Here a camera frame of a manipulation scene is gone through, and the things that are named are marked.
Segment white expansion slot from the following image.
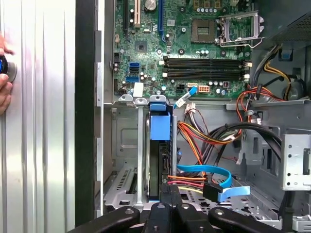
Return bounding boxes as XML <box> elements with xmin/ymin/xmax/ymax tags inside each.
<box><xmin>133</xmin><ymin>0</ymin><xmax>141</xmax><ymax>28</ymax></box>

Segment black PC case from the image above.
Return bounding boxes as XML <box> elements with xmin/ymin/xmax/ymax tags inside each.
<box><xmin>74</xmin><ymin>0</ymin><xmax>311</xmax><ymax>233</ymax></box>

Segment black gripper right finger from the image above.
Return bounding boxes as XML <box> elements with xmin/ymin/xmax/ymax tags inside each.
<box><xmin>173</xmin><ymin>185</ymin><xmax>285</xmax><ymax>233</ymax></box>

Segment metal disk bay cage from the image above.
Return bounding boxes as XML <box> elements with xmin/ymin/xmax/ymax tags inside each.
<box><xmin>103</xmin><ymin>94</ymin><xmax>182</xmax><ymax>214</ymax></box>

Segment black cable bundle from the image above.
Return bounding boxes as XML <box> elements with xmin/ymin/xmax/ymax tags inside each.
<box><xmin>208</xmin><ymin>122</ymin><xmax>284</xmax><ymax>162</ymax></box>

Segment green motherboard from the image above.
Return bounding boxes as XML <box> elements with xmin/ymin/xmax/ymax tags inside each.
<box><xmin>112</xmin><ymin>0</ymin><xmax>254</xmax><ymax>100</ymax></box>

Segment metal optical drive cage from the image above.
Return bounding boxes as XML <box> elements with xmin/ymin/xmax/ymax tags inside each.
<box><xmin>280</xmin><ymin>128</ymin><xmax>311</xmax><ymax>192</ymax></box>

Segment small blue plastic tab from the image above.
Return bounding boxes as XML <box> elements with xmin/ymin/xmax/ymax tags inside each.
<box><xmin>281</xmin><ymin>48</ymin><xmax>294</xmax><ymax>60</ymax></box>

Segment blue expansion slot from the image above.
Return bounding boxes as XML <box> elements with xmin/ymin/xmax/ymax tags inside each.
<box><xmin>157</xmin><ymin>0</ymin><xmax>164</xmax><ymax>43</ymax></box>

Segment metal socket cover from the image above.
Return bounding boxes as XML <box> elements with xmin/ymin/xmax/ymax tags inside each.
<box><xmin>217</xmin><ymin>10</ymin><xmax>266</xmax><ymax>47</ymax></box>

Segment black expansion slot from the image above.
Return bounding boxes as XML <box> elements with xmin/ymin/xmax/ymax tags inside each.
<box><xmin>123</xmin><ymin>0</ymin><xmax>129</xmax><ymax>38</ymax></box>

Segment yellow black wire bundle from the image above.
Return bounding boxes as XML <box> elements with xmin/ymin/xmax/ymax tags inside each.
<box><xmin>252</xmin><ymin>45</ymin><xmax>307</xmax><ymax>100</ymax></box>

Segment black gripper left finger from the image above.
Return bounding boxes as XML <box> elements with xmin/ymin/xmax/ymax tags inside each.
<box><xmin>65</xmin><ymin>185</ymin><xmax>174</xmax><ymax>233</ymax></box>

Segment coin cell battery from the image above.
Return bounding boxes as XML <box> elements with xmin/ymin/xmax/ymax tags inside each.
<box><xmin>144</xmin><ymin>0</ymin><xmax>157</xmax><ymax>12</ymax></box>

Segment long blue data wire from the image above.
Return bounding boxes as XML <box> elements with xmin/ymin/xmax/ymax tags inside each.
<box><xmin>176</xmin><ymin>164</ymin><xmax>251</xmax><ymax>202</ymax></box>

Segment orange red yellow power wire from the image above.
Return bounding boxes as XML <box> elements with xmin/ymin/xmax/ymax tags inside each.
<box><xmin>167</xmin><ymin>83</ymin><xmax>285</xmax><ymax>195</ymax></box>

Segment white plug thin wires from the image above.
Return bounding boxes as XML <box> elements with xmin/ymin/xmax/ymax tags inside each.
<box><xmin>184</xmin><ymin>102</ymin><xmax>197</xmax><ymax>114</ymax></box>

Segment person hand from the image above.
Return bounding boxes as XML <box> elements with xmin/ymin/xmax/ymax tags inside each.
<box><xmin>0</xmin><ymin>35</ymin><xmax>15</xmax><ymax>115</ymax></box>

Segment grey power supply unit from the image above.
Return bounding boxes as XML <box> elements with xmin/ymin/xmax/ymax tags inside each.
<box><xmin>252</xmin><ymin>0</ymin><xmax>311</xmax><ymax>43</ymax></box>

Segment CPU socket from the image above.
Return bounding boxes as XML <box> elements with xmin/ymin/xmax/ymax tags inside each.
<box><xmin>190</xmin><ymin>18</ymin><xmax>217</xmax><ymax>44</ymax></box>

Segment black RAM slot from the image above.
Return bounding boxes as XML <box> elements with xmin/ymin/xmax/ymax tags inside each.
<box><xmin>164</xmin><ymin>57</ymin><xmax>252</xmax><ymax>63</ymax></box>
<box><xmin>164</xmin><ymin>62</ymin><xmax>252</xmax><ymax>68</ymax></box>
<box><xmin>164</xmin><ymin>68</ymin><xmax>252</xmax><ymax>75</ymax></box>
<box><xmin>164</xmin><ymin>74</ymin><xmax>252</xmax><ymax>81</ymax></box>

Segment short blue wire white label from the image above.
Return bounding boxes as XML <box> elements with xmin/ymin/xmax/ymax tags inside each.
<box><xmin>173</xmin><ymin>86</ymin><xmax>198</xmax><ymax>110</ymax></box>

